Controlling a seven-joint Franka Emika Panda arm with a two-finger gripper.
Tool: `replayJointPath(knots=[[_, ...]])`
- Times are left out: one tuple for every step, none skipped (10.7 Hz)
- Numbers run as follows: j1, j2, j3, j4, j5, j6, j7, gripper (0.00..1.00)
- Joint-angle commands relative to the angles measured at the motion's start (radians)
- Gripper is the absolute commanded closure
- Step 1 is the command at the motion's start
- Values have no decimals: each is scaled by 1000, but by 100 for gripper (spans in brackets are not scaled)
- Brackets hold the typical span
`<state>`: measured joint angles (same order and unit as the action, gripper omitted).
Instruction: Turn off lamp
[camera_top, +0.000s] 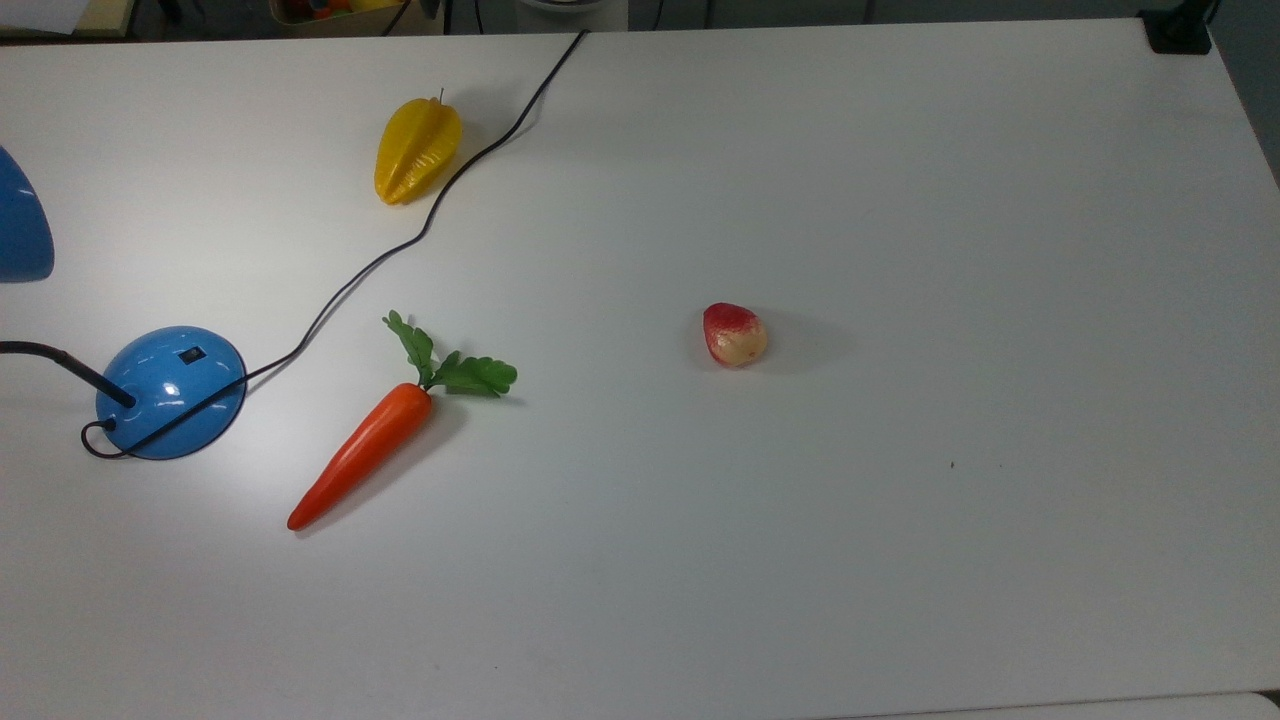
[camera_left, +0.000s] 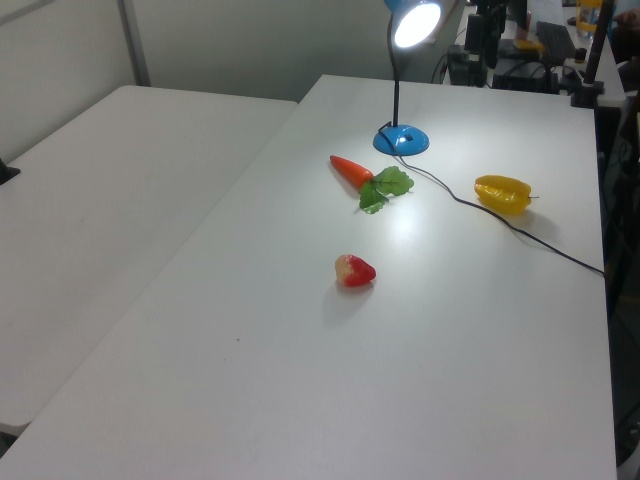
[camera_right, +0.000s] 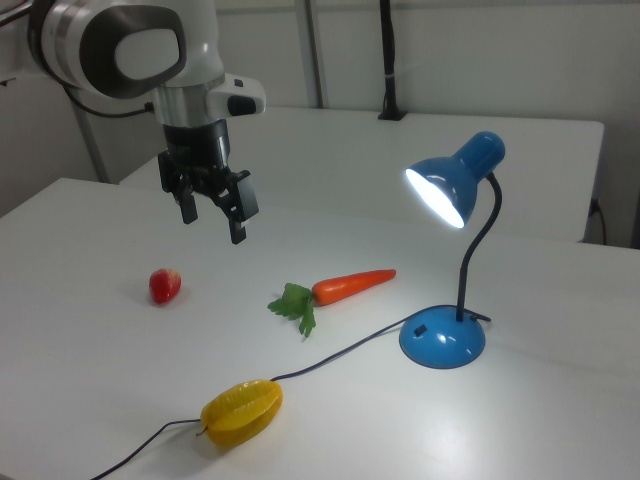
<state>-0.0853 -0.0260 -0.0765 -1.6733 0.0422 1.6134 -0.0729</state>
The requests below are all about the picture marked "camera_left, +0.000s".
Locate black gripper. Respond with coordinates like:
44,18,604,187
464,2,505,69

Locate blue gooseneck desk lamp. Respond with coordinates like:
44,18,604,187
372,0,459,155

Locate small black device box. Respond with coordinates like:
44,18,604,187
446,44,489,87

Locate black equipment box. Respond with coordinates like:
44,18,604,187
492,58,559,94

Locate black keyboard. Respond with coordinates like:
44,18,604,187
535,20,576,59

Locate black pole with table clamp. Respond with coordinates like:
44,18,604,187
571,0,615,107

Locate yellow toy starfruit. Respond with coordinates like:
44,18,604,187
473,174,540,216

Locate orange toy carrot green leaves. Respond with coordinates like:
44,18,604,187
329,155,415,215

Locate red toy strawberry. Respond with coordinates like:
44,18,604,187
333,253,377,289

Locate black lamp power cord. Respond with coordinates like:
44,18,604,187
377,121,606,275

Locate black clamp mount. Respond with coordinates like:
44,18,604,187
0,157,22,186

